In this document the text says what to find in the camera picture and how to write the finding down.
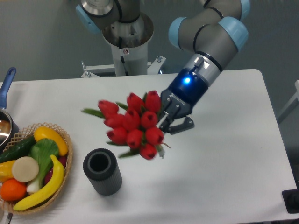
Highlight blue handled saucepan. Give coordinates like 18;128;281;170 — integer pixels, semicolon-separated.
0;67;19;153

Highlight yellow bell pepper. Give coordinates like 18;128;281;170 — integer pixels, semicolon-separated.
0;160;15;183

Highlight white metal base frame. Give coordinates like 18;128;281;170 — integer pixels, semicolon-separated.
81;56;166;78

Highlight dark red vegetable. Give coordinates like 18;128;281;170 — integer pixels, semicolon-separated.
43;155;67;185

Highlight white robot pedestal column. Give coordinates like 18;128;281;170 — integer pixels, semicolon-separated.
102;13;154;76

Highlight woven wicker basket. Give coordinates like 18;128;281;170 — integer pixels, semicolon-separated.
0;122;73;215

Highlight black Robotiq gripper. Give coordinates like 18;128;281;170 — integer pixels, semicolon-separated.
157;68;207;135

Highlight red tulip bouquet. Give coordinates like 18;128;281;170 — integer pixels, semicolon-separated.
82;91;167;160

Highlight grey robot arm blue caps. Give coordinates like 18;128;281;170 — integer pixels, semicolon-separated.
76;0;250;134

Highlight green cucumber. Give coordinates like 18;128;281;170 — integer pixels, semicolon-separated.
0;136;36;163

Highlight dark grey ribbed vase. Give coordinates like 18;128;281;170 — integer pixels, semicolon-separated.
83;148;122;196

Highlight yellow banana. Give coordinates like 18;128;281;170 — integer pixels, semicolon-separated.
13;155;64;211

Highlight green bok choy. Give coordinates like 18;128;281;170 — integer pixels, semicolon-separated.
27;138;59;194

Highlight yellow squash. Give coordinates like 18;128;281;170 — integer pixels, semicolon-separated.
34;126;68;156

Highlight white furniture leg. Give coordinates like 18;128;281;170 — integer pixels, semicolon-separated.
277;80;299;125

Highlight orange fruit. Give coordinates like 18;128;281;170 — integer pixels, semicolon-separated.
0;179;27;201

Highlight black device at table edge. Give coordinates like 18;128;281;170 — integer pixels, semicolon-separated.
282;189;299;214

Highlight beige round disc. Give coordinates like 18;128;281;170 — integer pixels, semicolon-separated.
12;156;39;182

